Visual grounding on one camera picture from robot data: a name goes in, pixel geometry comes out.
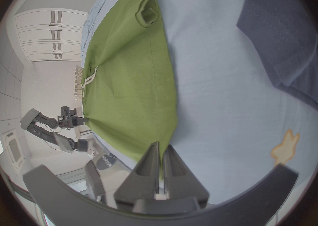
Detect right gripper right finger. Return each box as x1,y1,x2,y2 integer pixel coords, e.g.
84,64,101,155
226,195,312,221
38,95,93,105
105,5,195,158
163,144,209,207

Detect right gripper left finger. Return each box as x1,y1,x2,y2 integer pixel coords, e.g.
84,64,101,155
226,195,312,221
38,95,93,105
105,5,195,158
114,141,160,210

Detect green shorts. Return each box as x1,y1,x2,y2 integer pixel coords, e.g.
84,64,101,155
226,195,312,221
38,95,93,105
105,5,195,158
81,0,179,189

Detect round woven basket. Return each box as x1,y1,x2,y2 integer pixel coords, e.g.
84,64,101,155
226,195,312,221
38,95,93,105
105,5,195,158
74,65,85,101

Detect bed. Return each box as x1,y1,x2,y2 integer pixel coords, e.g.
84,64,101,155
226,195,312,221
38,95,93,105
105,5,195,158
80,0,318,210

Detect dark blue garment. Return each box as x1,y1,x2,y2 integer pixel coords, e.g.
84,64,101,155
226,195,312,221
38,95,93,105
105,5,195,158
236,0,318,111

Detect white ceiling air vent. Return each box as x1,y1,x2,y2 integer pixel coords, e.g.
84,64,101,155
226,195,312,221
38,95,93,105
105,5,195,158
2,131,26,169

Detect white wardrobe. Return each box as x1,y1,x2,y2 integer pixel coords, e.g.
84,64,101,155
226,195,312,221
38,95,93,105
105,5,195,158
14,8,90,63

